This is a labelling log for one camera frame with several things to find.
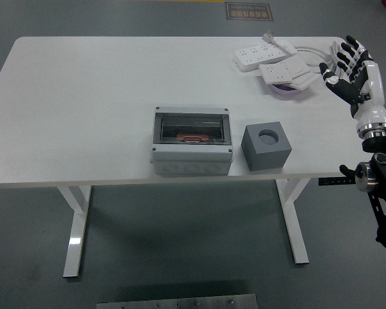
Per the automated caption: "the grey block holder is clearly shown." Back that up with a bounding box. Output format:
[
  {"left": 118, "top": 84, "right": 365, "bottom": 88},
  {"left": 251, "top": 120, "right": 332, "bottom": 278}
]
[{"left": 241, "top": 121, "right": 293, "bottom": 173}]

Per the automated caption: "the black perforated bracket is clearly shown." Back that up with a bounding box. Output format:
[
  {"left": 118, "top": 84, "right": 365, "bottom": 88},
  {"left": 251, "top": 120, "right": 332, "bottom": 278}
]
[{"left": 318, "top": 177, "right": 345, "bottom": 186}]

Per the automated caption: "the white square socket panel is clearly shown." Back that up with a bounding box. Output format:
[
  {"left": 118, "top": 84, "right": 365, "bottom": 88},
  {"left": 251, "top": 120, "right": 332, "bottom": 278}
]
[
  {"left": 288, "top": 71, "right": 322, "bottom": 91},
  {"left": 259, "top": 61, "right": 311, "bottom": 86}
]

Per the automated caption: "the purple round bowl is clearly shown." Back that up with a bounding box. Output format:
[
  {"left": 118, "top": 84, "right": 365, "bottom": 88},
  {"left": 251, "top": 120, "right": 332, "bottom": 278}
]
[{"left": 269, "top": 82, "right": 306, "bottom": 97}]

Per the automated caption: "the grey metal plate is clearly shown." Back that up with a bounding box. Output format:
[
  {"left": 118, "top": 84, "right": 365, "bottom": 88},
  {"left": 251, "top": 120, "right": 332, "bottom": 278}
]
[{"left": 96, "top": 293, "right": 258, "bottom": 309}]

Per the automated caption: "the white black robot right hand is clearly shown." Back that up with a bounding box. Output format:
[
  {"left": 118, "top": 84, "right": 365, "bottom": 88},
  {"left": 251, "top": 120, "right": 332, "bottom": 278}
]
[{"left": 318, "top": 35, "right": 386, "bottom": 129}]

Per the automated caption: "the grey plastic electrical box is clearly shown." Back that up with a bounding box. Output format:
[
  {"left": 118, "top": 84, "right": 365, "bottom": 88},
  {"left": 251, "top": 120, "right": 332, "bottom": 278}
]
[{"left": 150, "top": 106, "right": 234, "bottom": 176}]

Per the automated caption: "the transparent hinged box lid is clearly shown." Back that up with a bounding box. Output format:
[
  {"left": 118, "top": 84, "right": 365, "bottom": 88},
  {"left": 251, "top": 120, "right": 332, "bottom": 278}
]
[{"left": 153, "top": 106, "right": 231, "bottom": 145}]

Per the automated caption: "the white long power strip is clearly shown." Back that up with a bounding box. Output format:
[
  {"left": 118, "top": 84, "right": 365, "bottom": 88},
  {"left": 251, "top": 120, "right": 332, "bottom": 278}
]
[{"left": 233, "top": 43, "right": 293, "bottom": 73}]

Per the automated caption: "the white power cord with plug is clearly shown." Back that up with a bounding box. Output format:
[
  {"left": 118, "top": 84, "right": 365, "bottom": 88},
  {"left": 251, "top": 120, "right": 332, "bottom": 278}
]
[{"left": 261, "top": 30, "right": 347, "bottom": 81}]

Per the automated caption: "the white table leg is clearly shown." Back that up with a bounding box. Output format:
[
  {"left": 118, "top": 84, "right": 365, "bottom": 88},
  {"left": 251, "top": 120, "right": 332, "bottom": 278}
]
[
  {"left": 275, "top": 178, "right": 311, "bottom": 265},
  {"left": 57, "top": 185, "right": 93, "bottom": 279}
]

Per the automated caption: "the orange cylindrical battery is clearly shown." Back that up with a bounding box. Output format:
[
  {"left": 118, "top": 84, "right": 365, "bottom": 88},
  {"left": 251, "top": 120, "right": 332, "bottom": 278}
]
[{"left": 176, "top": 133, "right": 210, "bottom": 142}]

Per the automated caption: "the brown floor sign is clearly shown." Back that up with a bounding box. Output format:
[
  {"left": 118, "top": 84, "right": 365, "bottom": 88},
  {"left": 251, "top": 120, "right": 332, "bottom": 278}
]
[{"left": 224, "top": 1, "right": 274, "bottom": 23}]

